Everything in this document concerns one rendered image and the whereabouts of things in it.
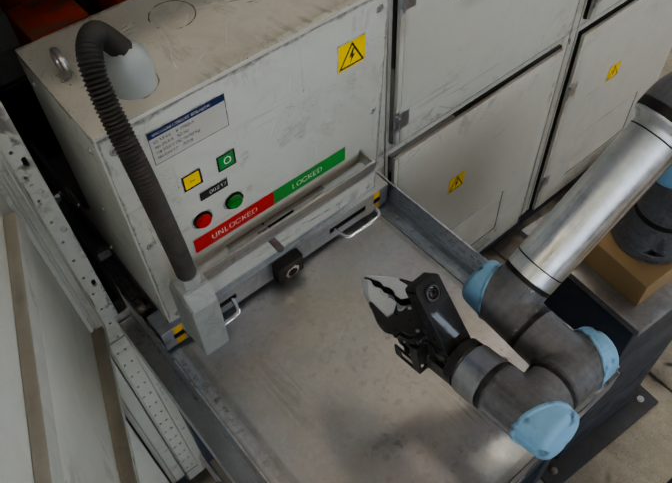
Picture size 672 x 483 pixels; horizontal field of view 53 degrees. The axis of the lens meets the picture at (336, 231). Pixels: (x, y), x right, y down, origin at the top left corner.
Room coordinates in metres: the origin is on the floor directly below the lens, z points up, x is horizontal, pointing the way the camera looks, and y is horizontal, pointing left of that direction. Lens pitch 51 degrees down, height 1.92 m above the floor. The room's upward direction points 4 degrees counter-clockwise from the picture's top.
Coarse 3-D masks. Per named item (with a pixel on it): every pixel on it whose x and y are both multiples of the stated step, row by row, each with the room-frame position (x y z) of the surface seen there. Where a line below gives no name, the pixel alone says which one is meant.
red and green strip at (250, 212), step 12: (336, 156) 0.85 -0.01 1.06; (312, 168) 0.82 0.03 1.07; (324, 168) 0.84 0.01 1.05; (300, 180) 0.81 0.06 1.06; (276, 192) 0.77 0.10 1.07; (288, 192) 0.79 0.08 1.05; (252, 204) 0.74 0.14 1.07; (264, 204) 0.76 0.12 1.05; (240, 216) 0.73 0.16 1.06; (252, 216) 0.74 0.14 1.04; (216, 228) 0.70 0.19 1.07; (228, 228) 0.71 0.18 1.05; (204, 240) 0.69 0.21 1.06; (216, 240) 0.70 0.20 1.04
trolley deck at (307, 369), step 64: (320, 256) 0.81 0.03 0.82; (384, 256) 0.80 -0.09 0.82; (128, 320) 0.69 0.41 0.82; (256, 320) 0.67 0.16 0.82; (320, 320) 0.66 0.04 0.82; (256, 384) 0.54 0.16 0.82; (320, 384) 0.53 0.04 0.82; (384, 384) 0.52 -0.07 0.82; (448, 384) 0.52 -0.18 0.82; (320, 448) 0.42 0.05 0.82; (384, 448) 0.41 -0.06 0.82; (448, 448) 0.40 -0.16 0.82; (512, 448) 0.40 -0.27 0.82
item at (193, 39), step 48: (144, 0) 0.89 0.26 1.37; (192, 0) 0.88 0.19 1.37; (240, 0) 0.88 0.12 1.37; (288, 0) 0.88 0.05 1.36; (336, 0) 0.87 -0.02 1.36; (48, 48) 0.79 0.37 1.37; (192, 48) 0.78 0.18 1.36; (240, 48) 0.77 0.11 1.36; (48, 96) 0.72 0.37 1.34; (96, 144) 0.61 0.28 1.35; (96, 192) 0.71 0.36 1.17; (144, 288) 0.69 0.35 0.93
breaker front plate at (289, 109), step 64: (384, 0) 0.90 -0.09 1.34; (256, 64) 0.75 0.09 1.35; (320, 64) 0.82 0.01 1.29; (256, 128) 0.75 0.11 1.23; (320, 128) 0.83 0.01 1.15; (128, 192) 0.62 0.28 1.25; (192, 192) 0.68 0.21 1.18; (256, 192) 0.75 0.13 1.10; (320, 192) 0.83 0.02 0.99; (192, 256) 0.67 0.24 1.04; (256, 256) 0.75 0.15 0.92
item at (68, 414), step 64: (0, 192) 0.65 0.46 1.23; (0, 256) 0.52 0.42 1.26; (64, 256) 0.67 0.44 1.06; (0, 320) 0.41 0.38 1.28; (64, 320) 0.58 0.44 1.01; (0, 384) 0.32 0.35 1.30; (64, 384) 0.44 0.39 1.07; (0, 448) 0.25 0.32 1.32; (64, 448) 0.33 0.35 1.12; (128, 448) 0.43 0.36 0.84
